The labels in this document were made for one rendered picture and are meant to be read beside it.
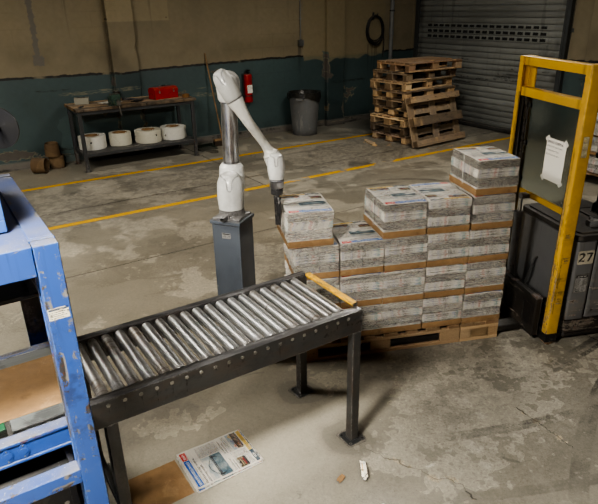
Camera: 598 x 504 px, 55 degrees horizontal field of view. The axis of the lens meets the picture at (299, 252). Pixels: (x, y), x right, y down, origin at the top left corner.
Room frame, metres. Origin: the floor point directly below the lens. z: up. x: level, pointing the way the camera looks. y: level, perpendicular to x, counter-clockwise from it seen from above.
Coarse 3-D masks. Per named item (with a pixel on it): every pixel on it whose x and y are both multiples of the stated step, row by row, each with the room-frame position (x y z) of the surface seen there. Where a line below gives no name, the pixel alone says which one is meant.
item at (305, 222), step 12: (312, 204) 3.37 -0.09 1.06; (324, 204) 3.36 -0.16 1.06; (288, 216) 3.20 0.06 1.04; (300, 216) 3.21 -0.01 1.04; (312, 216) 3.22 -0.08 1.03; (324, 216) 3.24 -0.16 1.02; (288, 228) 3.20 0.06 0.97; (300, 228) 3.22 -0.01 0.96; (312, 228) 3.23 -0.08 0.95; (324, 228) 3.25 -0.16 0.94; (288, 240) 3.20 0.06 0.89; (300, 240) 3.21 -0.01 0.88
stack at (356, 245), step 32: (352, 224) 3.61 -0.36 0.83; (288, 256) 3.42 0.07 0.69; (320, 256) 3.25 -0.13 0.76; (352, 256) 3.30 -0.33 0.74; (384, 256) 3.36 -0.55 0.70; (416, 256) 3.38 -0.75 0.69; (448, 256) 3.42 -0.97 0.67; (320, 288) 3.25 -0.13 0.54; (352, 288) 3.29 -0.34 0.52; (384, 288) 3.33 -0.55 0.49; (416, 288) 3.38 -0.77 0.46; (448, 288) 3.42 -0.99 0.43; (384, 320) 3.34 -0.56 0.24; (416, 320) 3.39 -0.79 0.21
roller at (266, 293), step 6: (264, 288) 2.75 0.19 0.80; (264, 294) 2.71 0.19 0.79; (270, 294) 2.68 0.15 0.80; (270, 300) 2.65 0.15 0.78; (276, 300) 2.62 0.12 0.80; (282, 300) 2.61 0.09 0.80; (276, 306) 2.60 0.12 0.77; (282, 306) 2.56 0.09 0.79; (288, 306) 2.54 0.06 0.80; (288, 312) 2.51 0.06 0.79; (294, 312) 2.48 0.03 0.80; (294, 318) 2.45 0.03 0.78; (300, 318) 2.43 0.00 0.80; (306, 318) 2.42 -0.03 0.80; (300, 324) 2.41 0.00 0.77
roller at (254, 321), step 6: (228, 300) 2.64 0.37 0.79; (234, 300) 2.62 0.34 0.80; (234, 306) 2.57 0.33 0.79; (240, 306) 2.55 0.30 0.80; (240, 312) 2.52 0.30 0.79; (246, 312) 2.49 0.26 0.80; (246, 318) 2.46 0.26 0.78; (252, 318) 2.43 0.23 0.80; (258, 318) 2.44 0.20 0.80; (252, 324) 2.41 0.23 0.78; (258, 324) 2.38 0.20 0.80; (264, 324) 2.37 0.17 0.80; (258, 330) 2.36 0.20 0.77; (264, 330) 2.33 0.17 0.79; (270, 330) 2.31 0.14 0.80; (264, 336) 2.31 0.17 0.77
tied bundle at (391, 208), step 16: (368, 192) 3.63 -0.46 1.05; (384, 192) 3.58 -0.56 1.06; (400, 192) 3.58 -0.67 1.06; (368, 208) 3.61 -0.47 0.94; (384, 208) 3.33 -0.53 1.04; (400, 208) 3.35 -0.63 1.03; (416, 208) 3.38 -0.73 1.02; (384, 224) 3.34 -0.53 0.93; (400, 224) 3.35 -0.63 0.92; (416, 224) 3.38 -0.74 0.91
